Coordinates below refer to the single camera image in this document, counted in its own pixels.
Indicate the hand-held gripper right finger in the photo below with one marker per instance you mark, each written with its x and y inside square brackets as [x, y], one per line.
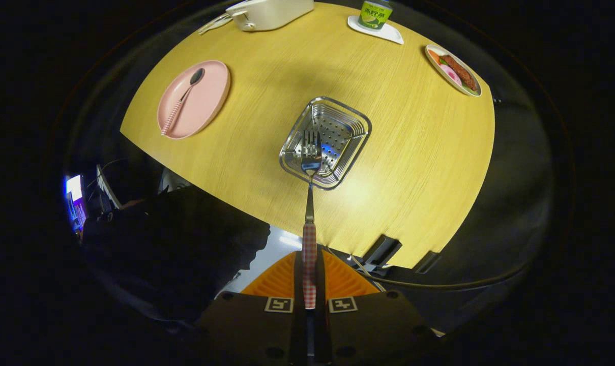
[373, 330]

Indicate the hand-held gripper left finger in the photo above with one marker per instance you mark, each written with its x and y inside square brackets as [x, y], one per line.
[256, 330]

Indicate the black table clamp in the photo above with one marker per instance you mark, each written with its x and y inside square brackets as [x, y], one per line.
[428, 262]
[383, 250]

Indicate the perforated metal basket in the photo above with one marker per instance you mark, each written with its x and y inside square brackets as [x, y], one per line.
[345, 127]

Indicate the laptop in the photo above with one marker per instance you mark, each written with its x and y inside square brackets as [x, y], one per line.
[106, 185]

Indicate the lit computer monitor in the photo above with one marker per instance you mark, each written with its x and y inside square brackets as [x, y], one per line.
[75, 195]

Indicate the pink plate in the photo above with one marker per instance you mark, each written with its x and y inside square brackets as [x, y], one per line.
[205, 101]

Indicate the cream plate with food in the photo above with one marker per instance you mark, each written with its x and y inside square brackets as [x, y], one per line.
[467, 91]

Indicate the pink round food slice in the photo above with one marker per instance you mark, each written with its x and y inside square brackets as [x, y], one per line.
[450, 74]

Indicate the brown meat piece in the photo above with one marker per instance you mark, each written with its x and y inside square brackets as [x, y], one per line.
[460, 72]

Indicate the orange carrot slice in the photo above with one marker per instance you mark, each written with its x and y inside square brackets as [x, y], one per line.
[434, 55]

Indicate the white coaster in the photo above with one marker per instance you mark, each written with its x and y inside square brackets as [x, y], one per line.
[391, 34]

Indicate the green label drink bottle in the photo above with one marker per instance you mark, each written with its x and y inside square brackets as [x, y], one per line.
[374, 12]

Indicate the white toaster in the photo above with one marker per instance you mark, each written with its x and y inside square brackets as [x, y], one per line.
[271, 12]

